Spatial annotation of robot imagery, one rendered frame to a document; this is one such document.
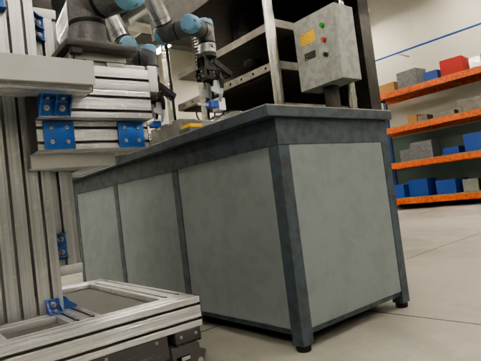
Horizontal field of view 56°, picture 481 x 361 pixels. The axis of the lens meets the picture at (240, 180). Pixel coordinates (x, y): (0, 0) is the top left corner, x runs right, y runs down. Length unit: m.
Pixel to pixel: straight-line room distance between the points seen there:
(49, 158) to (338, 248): 1.01
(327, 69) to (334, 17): 0.26
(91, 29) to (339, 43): 1.37
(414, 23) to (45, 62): 8.20
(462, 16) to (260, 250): 7.53
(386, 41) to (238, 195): 7.89
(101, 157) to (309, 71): 1.40
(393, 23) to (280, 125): 7.93
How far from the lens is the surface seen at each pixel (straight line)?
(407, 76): 8.32
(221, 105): 1.96
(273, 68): 2.61
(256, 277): 1.62
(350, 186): 1.71
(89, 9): 1.58
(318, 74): 2.55
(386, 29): 9.37
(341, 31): 2.53
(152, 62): 2.18
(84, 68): 1.36
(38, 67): 1.32
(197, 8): 3.22
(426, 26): 8.99
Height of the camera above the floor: 0.51
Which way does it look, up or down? 2 degrees up
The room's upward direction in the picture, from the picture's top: 7 degrees counter-clockwise
